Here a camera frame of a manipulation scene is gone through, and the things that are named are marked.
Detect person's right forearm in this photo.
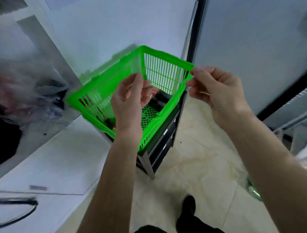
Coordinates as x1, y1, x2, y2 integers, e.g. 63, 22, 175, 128
223, 113, 307, 233

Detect person's right hand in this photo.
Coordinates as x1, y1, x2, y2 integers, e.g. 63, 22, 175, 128
186, 66, 253, 130

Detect black door frame post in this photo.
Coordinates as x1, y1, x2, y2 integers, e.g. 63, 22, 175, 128
187, 0, 207, 63

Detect person's black trousers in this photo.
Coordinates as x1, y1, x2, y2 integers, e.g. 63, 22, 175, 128
133, 213, 226, 233

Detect black wall strip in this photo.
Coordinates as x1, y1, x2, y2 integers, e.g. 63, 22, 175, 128
257, 73, 307, 121

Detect person's left hand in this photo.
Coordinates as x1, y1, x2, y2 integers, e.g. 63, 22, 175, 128
110, 72, 159, 135

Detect black cable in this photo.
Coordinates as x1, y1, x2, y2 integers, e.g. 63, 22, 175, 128
0, 198, 39, 228

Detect metal shelf rack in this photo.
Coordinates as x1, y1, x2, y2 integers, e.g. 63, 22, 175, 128
136, 91, 188, 181

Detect person's left forearm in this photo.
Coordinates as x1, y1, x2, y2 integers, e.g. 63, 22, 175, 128
77, 131, 144, 233

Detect green plastic slotted basket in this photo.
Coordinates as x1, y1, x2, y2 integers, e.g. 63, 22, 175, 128
66, 45, 195, 154

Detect green glass bottle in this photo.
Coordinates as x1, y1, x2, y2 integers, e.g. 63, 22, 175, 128
247, 177, 263, 202

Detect white wire rack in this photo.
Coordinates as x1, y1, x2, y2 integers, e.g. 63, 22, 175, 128
271, 88, 307, 154

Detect black object in basket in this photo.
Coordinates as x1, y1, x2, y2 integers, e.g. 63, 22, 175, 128
149, 90, 173, 109

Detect clear plastic bag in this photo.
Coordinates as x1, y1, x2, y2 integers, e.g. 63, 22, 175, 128
0, 57, 70, 126

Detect person's black shoe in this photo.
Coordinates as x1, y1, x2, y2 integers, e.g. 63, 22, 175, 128
181, 194, 196, 217

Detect stainless steel wall panel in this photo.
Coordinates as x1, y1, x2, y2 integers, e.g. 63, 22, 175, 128
0, 14, 83, 178

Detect black bag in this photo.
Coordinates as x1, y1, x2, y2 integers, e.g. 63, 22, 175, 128
0, 117, 22, 165

